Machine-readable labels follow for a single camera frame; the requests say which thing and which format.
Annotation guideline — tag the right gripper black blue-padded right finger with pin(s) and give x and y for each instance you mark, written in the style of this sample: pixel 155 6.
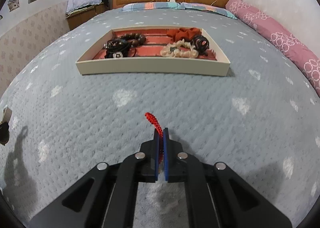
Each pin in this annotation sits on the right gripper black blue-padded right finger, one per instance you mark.
pixel 216 196

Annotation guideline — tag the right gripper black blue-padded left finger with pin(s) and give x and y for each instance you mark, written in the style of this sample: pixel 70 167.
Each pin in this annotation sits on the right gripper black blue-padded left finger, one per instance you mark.
pixel 106 195

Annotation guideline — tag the cream satin scrunchie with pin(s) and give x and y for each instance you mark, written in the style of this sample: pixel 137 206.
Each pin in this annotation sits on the cream satin scrunchie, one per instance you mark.
pixel 180 49

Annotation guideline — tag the rust orange scrunchie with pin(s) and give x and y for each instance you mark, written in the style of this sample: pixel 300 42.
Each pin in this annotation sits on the rust orange scrunchie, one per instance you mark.
pixel 186 34

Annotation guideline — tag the grey patterned bedspread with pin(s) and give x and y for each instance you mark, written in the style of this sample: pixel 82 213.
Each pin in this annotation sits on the grey patterned bedspread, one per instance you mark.
pixel 262 119

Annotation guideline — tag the cream tray with red lining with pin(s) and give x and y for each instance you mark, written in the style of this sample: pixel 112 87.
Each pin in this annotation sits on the cream tray with red lining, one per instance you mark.
pixel 93 62

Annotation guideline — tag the black hair claw clip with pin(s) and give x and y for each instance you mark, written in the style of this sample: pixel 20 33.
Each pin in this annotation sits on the black hair claw clip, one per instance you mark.
pixel 201 44

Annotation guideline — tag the pink rolled quilt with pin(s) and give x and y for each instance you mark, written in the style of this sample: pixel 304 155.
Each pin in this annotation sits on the pink rolled quilt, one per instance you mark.
pixel 303 58

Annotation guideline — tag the brown wooden nightstand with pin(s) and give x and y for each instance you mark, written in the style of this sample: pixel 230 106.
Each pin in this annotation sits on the brown wooden nightstand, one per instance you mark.
pixel 81 16

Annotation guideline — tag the striped pillow right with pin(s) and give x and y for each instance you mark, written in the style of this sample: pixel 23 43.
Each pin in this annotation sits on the striped pillow right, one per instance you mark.
pixel 207 8

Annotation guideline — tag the striped pillow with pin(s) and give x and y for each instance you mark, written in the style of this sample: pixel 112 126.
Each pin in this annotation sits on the striped pillow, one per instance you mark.
pixel 207 8
pixel 152 6

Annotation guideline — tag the striped pillow left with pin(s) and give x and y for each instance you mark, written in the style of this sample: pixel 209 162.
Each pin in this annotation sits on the striped pillow left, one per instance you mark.
pixel 152 6

